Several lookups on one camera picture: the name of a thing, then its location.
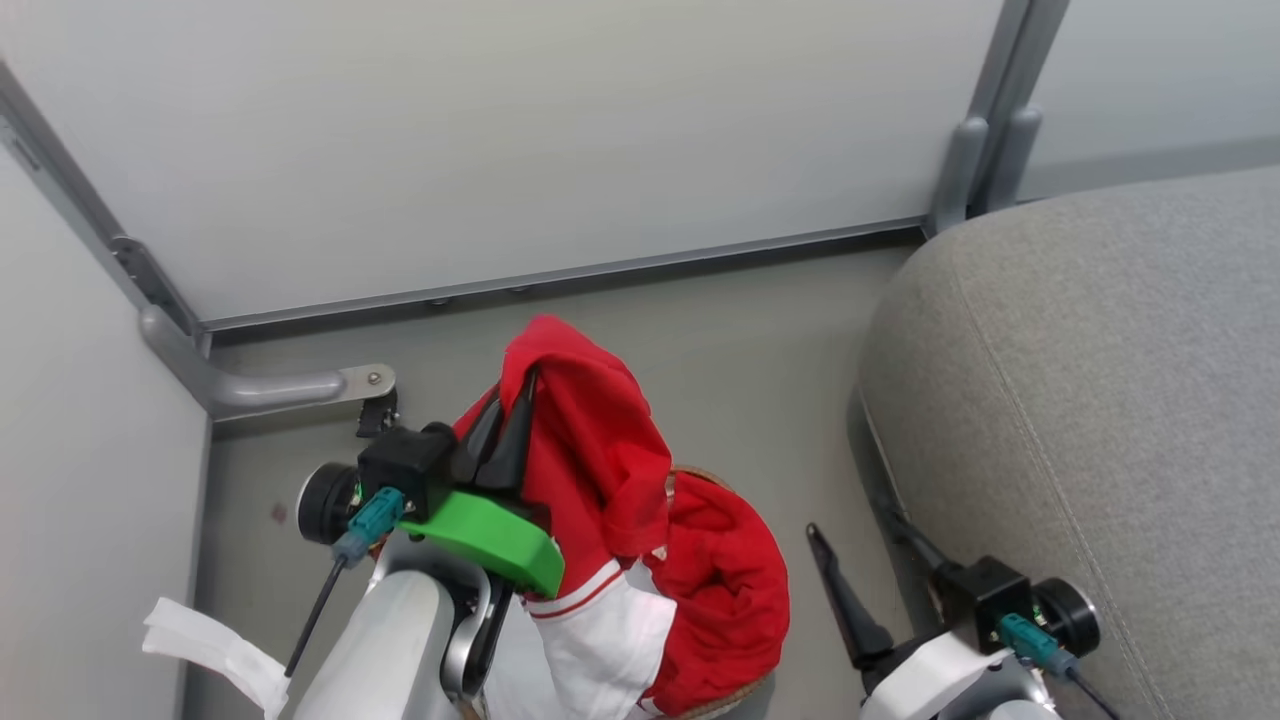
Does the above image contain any grey metal partition foot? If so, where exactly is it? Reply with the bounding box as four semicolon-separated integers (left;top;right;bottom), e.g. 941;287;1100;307
140;305;397;421

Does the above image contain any black caster wheel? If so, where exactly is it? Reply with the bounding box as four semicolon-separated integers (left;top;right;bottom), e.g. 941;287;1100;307
356;390;399;439

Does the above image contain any grey double partition post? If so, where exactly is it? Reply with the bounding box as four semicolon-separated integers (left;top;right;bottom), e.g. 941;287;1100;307
925;0;1071;239

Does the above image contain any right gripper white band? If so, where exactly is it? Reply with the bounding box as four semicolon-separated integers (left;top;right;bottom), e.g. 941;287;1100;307
806;508;1101;720

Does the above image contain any red and white garment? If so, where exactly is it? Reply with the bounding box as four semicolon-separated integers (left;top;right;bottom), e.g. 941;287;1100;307
455;315;791;720

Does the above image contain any grey slanted partition frame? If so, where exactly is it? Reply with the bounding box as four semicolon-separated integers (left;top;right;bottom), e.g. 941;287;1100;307
0;60;211;351

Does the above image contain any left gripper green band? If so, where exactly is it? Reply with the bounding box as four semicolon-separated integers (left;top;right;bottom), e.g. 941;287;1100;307
297;370;566;599

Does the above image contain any left black cable teal plug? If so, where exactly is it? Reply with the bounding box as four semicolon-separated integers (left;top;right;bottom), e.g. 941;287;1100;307
285;487;406;679

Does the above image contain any grey partition base rail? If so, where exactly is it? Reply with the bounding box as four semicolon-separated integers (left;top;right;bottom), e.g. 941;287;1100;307
200;217;926;333

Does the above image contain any black cable teal plug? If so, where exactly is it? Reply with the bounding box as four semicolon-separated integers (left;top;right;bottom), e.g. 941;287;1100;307
285;487;406;679
1000;613;1121;720

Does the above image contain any white basket with brown rim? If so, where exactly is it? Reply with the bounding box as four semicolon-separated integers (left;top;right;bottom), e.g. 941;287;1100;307
665;465;781;720

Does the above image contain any right black cable teal plug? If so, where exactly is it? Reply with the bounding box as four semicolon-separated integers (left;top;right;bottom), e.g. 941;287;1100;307
1000;613;1121;720

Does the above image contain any grey fabric sofa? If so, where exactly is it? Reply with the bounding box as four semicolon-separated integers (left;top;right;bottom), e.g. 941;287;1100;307
858;165;1280;720

